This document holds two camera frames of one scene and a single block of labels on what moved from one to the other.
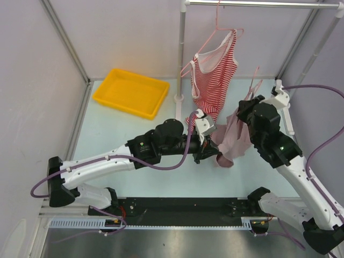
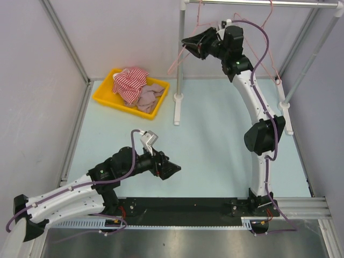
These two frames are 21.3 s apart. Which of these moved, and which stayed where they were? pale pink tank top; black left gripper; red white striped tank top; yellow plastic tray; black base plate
Moved: pale pink tank top; red white striped tank top; black left gripper
Stayed: black base plate; yellow plastic tray
